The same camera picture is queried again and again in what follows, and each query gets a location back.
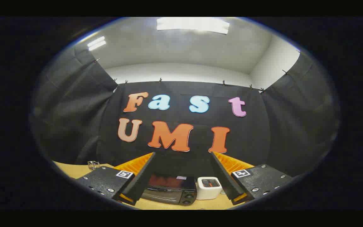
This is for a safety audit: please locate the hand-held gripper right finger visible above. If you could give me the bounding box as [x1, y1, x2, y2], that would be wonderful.
[211, 151, 293, 205]

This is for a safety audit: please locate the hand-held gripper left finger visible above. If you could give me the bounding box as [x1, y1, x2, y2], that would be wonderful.
[76, 152, 156, 206]

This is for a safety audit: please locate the black toaster oven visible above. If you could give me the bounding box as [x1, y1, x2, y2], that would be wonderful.
[141, 173, 198, 206]

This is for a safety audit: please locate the white bread toaster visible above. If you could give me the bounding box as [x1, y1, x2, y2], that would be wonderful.
[196, 177, 223, 200]

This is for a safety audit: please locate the black backdrop cloth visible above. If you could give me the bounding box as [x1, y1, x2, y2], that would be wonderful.
[32, 44, 339, 183]

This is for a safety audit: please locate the small ceiling light panel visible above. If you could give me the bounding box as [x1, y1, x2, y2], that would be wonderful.
[87, 36, 107, 51]

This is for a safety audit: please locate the large ceiling light panel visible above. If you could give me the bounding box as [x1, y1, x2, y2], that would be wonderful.
[156, 17, 230, 35]

